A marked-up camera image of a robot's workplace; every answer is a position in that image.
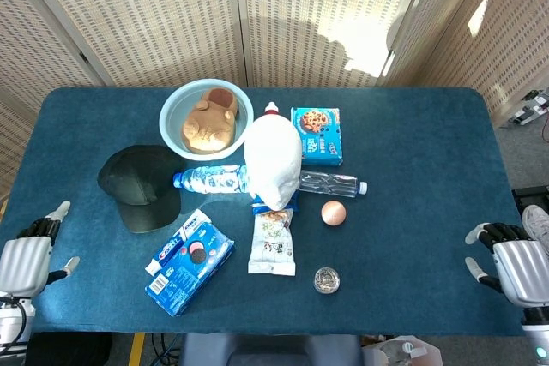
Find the electronics on floor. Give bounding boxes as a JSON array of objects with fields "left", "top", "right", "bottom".
[{"left": 508, "top": 88, "right": 549, "bottom": 128}]

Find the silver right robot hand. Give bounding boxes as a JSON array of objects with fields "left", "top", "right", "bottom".
[{"left": 464, "top": 221, "right": 549, "bottom": 309}]

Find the white foam mannequin head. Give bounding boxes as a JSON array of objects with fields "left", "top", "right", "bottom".
[{"left": 243, "top": 114, "right": 304, "bottom": 212}]

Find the light blue plastic basin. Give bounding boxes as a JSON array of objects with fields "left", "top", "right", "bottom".
[{"left": 159, "top": 78, "right": 255, "bottom": 163}]

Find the woven folding screen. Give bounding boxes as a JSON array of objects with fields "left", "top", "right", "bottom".
[{"left": 0, "top": 0, "right": 549, "bottom": 204}]

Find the blue chocolate chip cookie box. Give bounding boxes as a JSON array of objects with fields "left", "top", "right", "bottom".
[{"left": 290, "top": 106, "right": 345, "bottom": 168}]

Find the white blue toothpaste box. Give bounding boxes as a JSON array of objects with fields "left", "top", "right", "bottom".
[{"left": 144, "top": 208, "right": 215, "bottom": 277}]

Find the black baseball cap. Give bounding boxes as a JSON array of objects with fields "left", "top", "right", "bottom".
[{"left": 97, "top": 144, "right": 187, "bottom": 235}]

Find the clear plastic water bottle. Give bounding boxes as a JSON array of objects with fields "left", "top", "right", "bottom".
[{"left": 299, "top": 170, "right": 369, "bottom": 199}]

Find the blue label drink bottle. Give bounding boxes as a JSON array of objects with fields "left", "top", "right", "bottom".
[{"left": 172, "top": 164, "right": 250, "bottom": 195}]

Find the white sneaker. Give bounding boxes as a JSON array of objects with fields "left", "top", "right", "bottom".
[{"left": 521, "top": 204, "right": 549, "bottom": 252}]

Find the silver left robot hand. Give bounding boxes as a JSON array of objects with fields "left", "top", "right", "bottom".
[{"left": 0, "top": 200, "right": 81, "bottom": 299}]

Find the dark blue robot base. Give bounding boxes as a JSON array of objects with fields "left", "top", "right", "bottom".
[{"left": 178, "top": 333, "right": 364, "bottom": 366}]

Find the clear plastic bottle on floor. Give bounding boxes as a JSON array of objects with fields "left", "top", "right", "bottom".
[{"left": 371, "top": 335, "right": 443, "bottom": 366}]

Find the blue Oreo cookie box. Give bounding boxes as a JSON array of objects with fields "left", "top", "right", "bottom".
[{"left": 144, "top": 222, "right": 236, "bottom": 318}]

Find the white snack bag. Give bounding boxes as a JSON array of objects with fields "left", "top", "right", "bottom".
[{"left": 247, "top": 209, "right": 298, "bottom": 278}]

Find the pink ball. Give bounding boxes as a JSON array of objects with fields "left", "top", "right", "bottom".
[{"left": 320, "top": 200, "right": 347, "bottom": 227}]

